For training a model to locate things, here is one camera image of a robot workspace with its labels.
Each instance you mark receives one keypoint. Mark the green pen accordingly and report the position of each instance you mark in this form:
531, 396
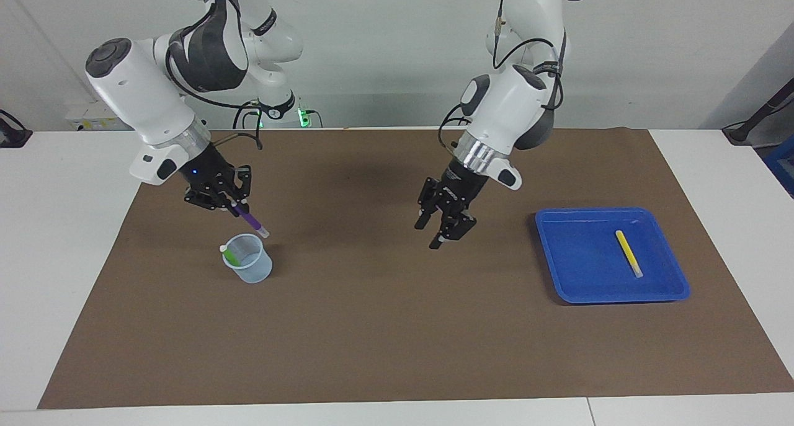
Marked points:
231, 257

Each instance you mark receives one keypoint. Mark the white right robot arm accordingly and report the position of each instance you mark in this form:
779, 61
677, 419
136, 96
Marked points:
142, 97

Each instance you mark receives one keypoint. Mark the black stand pole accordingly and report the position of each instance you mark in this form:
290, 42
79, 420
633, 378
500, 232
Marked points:
766, 110

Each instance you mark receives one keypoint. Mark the blue crate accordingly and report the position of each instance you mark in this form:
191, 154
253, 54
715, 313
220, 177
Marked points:
783, 165

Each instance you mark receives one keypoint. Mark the yellow pen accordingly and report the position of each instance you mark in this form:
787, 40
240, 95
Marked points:
628, 252

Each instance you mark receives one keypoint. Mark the translucent plastic cup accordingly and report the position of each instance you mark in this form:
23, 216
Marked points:
254, 268

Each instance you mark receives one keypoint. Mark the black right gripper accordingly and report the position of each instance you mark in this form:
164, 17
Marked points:
211, 178

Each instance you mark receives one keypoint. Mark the brown table mat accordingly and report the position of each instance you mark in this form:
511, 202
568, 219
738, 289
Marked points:
397, 327

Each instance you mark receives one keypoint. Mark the blue plastic tray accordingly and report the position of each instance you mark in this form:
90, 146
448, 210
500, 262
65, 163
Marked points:
577, 271

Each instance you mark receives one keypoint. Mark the white wall socket box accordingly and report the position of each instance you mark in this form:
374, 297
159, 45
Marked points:
93, 113

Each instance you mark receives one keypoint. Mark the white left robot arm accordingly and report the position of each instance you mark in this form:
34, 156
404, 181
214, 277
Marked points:
508, 110

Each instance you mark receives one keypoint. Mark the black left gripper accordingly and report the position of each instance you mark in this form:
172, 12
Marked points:
456, 187

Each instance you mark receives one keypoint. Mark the purple pen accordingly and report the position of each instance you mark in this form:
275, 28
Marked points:
251, 221

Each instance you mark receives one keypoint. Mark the black clamp mount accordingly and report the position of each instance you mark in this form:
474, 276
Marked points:
12, 134

